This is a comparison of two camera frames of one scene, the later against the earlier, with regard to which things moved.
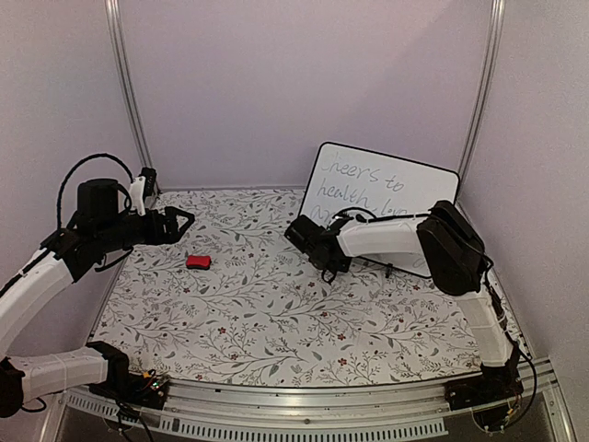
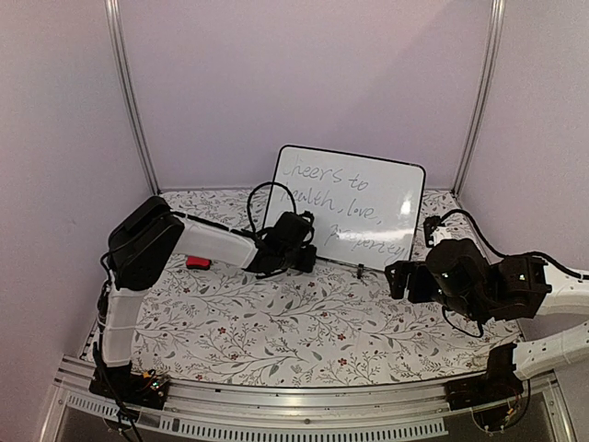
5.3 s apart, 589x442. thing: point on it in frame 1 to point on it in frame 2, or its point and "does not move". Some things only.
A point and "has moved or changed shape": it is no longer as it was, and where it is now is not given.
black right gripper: x=341 y=266 to x=403 y=268
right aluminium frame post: x=498 y=9 does not move
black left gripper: x=171 y=234 to x=306 y=265
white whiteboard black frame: x=345 y=178 has moved or changed shape
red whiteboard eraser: x=198 y=261 does not move
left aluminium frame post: x=117 y=24 does not move
